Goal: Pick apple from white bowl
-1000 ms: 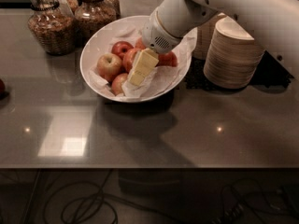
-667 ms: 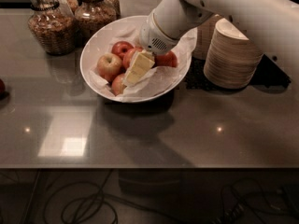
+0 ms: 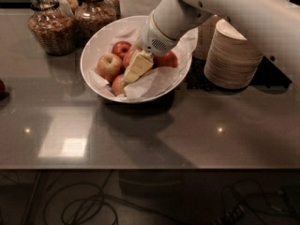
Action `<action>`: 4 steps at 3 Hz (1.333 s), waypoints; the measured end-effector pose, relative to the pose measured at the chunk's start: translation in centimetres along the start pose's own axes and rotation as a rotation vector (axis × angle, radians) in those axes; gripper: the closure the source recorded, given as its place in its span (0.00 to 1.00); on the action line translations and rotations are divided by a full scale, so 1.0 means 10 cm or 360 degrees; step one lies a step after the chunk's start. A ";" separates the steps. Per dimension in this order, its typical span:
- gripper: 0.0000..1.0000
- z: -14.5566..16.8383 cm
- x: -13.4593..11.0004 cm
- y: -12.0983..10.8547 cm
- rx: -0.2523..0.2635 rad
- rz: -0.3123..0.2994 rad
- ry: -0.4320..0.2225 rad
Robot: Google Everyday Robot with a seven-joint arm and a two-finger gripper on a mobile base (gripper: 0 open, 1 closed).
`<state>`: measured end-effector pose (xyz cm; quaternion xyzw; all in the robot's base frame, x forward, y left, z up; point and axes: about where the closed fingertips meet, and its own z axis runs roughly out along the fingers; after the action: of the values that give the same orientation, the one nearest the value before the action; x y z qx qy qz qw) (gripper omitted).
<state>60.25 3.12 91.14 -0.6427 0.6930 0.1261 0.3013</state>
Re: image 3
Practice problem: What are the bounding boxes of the glass granola jar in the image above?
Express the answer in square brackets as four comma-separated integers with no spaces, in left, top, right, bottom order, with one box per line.
[28,0,76,55]
[75,0,117,41]

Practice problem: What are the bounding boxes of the black rubber mat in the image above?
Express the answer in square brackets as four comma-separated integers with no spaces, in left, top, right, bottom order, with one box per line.
[184,57,292,93]

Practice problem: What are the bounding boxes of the black floor cable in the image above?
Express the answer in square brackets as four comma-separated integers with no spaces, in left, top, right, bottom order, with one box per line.
[41,170,188,225]

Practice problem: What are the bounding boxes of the white paper bowl liner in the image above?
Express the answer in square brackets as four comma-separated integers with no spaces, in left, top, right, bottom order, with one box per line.
[88,27,199,99]

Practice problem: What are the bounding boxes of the right dark red apple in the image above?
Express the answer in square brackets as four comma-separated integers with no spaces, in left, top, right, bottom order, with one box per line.
[154,52,178,68]

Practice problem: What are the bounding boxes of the front yellow-red apple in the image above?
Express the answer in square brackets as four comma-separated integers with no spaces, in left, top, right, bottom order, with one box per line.
[112,74,128,96]

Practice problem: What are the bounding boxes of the back stack paper bowls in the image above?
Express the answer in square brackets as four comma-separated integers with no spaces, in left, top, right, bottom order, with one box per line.
[193,15,220,60]

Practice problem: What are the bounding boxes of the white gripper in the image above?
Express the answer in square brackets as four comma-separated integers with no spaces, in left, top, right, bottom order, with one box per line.
[124,10,179,83]

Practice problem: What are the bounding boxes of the front stack paper bowls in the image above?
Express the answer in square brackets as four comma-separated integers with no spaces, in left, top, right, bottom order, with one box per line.
[204,19,263,90]

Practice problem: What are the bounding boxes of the left yellow-red apple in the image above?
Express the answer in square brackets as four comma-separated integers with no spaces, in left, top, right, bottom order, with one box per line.
[97,53,123,83]

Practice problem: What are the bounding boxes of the yellow-red apple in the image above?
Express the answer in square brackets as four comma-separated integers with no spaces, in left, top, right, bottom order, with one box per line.
[112,74,128,96]
[97,53,123,83]

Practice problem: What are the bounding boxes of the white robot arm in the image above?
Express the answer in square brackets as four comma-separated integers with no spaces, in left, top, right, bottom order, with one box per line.
[120,0,300,83]

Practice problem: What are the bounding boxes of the middle glass granola jar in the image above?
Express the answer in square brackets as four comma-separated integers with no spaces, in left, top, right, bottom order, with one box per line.
[75,0,117,41]

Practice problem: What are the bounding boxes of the left glass granola jar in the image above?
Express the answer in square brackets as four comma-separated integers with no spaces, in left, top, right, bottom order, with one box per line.
[28,0,76,55]

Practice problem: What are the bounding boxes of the back left red apple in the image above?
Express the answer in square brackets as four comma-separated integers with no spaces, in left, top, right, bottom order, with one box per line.
[112,41,131,59]

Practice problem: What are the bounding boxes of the red-yellow apple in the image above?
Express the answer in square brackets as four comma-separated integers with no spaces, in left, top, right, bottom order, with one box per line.
[123,49,136,68]

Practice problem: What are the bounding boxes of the white ceramic bowl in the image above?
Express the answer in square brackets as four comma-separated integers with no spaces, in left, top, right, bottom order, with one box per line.
[80,15,194,104]

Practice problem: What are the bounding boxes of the stack paper bowls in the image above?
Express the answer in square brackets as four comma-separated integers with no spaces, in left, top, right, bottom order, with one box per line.
[204,19,263,90]
[193,15,220,60]

